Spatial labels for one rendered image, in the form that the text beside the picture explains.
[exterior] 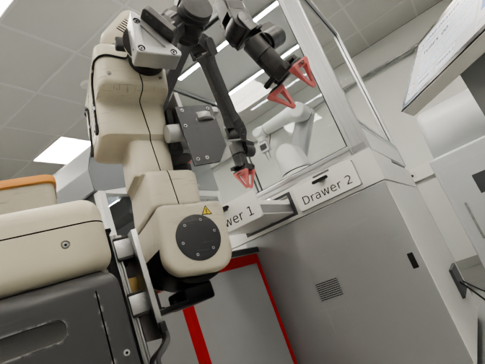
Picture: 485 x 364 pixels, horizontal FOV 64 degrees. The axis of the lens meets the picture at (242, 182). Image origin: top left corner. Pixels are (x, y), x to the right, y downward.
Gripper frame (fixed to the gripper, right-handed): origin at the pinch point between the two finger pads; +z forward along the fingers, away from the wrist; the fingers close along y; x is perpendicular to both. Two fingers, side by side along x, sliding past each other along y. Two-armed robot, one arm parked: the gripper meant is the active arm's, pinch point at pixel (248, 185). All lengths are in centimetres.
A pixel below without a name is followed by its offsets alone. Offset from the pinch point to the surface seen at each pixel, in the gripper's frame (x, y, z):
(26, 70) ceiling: -175, -21, -176
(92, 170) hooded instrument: -90, 4, -47
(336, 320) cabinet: 6, -24, 63
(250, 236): -20.5, -22.2, 16.7
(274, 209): 5.3, -4.9, 12.6
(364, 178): 39.8, -23.9, 12.2
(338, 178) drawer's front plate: 30.1, -21.8, 7.8
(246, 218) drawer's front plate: 0.8, 11.0, 14.4
